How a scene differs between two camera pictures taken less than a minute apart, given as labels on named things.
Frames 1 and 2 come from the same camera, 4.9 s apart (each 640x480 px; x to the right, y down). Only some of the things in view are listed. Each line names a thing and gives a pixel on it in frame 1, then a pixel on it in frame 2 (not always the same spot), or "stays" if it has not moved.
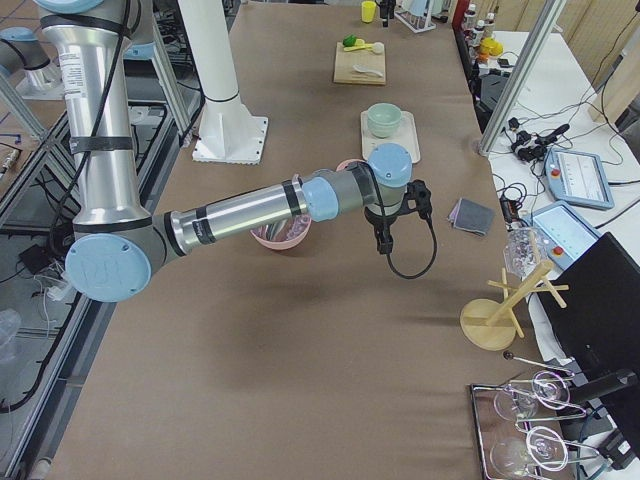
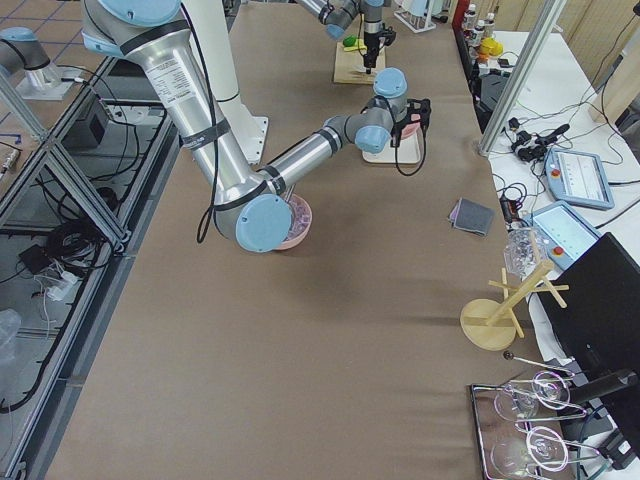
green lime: x=350 y=40 stays
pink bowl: x=345 y=163 -> x=411 y=128
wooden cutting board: x=345 y=73 stays
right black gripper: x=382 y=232 -> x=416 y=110
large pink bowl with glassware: x=283 y=234 stays
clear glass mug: x=523 y=251 stays
